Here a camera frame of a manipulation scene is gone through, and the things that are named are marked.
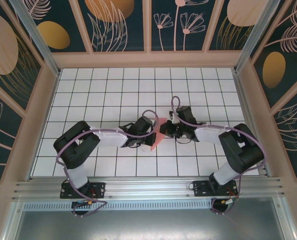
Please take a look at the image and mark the pink paper sheet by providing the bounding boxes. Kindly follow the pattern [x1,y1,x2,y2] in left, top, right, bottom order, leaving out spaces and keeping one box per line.
[148,117,168,153]

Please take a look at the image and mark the grey metal sheet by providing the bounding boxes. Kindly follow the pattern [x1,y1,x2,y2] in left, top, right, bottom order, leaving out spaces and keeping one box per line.
[2,197,297,240]

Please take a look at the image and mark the art panel beige disc fronds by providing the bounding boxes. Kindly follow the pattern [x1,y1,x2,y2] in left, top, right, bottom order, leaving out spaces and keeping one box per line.
[207,0,266,52]

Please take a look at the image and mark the art panel pink flowers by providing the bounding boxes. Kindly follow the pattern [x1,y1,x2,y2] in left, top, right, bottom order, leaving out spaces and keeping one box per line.
[150,0,216,53]

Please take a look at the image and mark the art panel orange disc leaves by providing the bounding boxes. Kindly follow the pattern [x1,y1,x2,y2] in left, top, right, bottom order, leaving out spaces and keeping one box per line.
[77,0,147,53]

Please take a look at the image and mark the art panel golden oval feathers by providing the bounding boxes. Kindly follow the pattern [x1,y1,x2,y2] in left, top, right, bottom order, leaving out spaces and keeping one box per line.
[250,0,297,109]

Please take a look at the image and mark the art panel pink leaf outlines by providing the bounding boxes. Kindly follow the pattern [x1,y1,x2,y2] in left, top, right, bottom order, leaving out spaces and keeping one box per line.
[272,86,297,179]

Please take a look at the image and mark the art panel single flower outline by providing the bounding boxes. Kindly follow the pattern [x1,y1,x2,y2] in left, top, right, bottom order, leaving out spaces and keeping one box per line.
[0,86,24,181]

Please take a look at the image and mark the art panel large beige disc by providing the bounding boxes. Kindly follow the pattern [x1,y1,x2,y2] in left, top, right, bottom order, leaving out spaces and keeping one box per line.
[0,0,45,114]

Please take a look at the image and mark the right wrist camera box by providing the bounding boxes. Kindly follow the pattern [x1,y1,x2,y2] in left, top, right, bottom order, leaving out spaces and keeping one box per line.
[168,112,181,125]

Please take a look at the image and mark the long aluminium mounting rail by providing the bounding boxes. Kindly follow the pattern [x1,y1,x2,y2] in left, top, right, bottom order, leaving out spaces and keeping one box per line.
[12,176,287,201]

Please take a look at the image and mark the aluminium side rail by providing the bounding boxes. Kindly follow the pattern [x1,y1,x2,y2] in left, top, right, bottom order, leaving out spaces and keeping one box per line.
[232,69,269,177]

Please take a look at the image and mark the perforated metal cable tray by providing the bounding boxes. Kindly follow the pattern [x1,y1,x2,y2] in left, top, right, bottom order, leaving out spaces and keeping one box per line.
[23,201,216,211]

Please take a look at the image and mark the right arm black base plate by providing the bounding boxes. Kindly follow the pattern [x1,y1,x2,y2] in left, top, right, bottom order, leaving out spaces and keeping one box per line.
[193,180,238,198]

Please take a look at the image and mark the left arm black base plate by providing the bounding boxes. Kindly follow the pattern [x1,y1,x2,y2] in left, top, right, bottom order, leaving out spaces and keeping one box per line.
[60,181,106,200]

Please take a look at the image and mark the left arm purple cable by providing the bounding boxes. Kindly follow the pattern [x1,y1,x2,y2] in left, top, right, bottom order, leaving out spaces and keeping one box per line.
[56,109,157,218]

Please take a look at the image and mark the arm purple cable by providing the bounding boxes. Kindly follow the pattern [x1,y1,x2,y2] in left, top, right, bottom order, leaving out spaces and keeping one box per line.
[172,95,268,216]
[56,109,157,218]

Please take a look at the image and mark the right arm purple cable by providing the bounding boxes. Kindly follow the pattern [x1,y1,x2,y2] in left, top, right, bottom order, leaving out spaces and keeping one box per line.
[172,95,268,216]

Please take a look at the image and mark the aluminium post beside feather panel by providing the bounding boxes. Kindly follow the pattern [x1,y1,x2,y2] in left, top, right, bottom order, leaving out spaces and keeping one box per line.
[233,0,277,74]

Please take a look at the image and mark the aluminium post beside oval panel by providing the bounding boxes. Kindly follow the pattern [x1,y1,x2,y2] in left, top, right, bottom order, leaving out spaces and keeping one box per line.
[8,0,62,76]

